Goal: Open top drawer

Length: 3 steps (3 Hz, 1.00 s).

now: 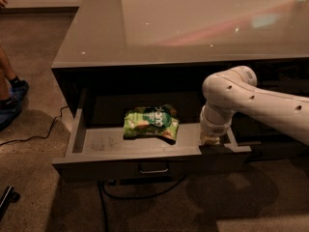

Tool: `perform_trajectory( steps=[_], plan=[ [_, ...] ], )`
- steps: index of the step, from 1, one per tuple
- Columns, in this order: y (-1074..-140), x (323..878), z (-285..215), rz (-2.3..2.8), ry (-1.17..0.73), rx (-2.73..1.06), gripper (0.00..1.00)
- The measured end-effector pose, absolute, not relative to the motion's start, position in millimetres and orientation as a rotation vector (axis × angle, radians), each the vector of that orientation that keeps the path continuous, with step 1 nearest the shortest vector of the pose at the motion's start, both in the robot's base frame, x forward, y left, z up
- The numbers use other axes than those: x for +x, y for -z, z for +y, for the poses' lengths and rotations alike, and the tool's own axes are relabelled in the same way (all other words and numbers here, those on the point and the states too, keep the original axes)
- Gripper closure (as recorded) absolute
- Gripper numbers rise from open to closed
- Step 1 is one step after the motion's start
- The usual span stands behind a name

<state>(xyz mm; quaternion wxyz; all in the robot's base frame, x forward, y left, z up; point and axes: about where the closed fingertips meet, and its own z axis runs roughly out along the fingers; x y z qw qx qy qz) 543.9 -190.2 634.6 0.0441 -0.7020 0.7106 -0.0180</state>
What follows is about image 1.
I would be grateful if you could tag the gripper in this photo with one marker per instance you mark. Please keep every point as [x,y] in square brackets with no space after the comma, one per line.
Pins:
[214,129]

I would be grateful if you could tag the drawer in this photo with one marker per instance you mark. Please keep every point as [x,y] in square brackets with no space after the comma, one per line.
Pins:
[98,151]
[277,150]

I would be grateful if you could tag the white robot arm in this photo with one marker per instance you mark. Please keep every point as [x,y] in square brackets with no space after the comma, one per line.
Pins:
[235,90]

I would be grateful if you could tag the dark grey drawer cabinet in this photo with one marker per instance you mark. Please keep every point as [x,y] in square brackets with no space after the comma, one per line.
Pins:
[118,47]

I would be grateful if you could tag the green snack bag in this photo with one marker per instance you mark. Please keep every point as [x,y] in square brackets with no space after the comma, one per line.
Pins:
[159,121]

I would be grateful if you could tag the blue left shoe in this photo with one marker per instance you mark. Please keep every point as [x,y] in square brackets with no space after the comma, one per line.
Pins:
[20,89]

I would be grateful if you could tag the blue shoe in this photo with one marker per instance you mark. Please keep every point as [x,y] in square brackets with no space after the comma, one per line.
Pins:
[9,110]
[20,89]

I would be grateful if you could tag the blue right shoe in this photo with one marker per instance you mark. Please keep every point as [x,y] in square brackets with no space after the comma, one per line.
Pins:
[9,110]

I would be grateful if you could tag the person in yellow shorts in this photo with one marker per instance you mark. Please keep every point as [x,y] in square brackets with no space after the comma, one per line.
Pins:
[8,77]

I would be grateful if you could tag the black object on floor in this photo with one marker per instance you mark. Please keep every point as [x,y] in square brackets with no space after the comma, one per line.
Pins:
[9,196]

